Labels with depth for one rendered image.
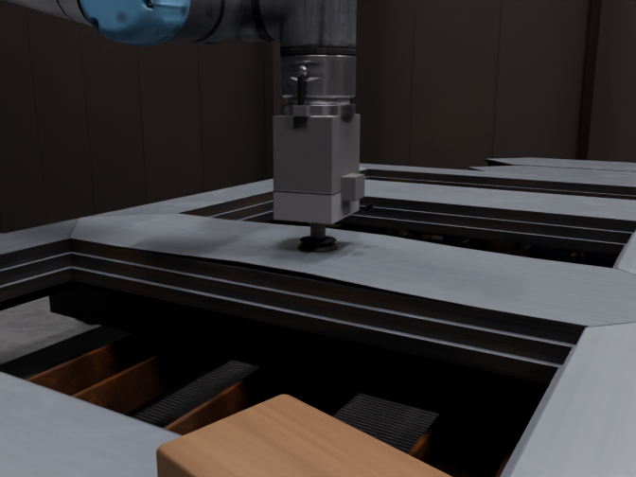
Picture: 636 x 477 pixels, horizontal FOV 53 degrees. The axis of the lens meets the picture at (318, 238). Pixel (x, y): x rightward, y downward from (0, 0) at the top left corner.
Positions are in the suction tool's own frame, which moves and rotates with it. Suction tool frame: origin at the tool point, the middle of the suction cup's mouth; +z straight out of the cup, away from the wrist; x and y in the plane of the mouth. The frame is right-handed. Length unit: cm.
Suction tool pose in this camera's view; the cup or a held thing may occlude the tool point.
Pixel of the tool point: (317, 258)
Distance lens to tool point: 68.6
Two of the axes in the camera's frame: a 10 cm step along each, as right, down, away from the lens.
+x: -9.3, -0.9, 3.7
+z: 0.0, 9.7, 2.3
